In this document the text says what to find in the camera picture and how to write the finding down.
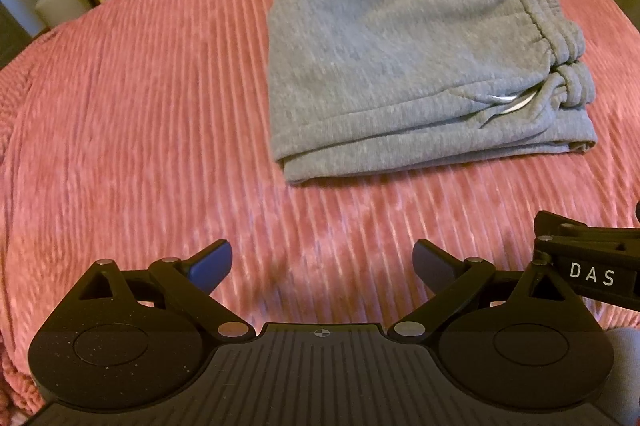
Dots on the grey pants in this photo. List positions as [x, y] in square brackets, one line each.
[400, 65]

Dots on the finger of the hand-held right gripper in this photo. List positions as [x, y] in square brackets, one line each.
[575, 242]

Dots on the pink ribbed blanket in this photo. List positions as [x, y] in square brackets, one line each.
[150, 155]

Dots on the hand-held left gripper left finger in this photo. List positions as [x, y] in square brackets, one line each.
[216, 263]

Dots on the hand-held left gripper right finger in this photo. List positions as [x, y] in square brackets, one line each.
[429, 263]

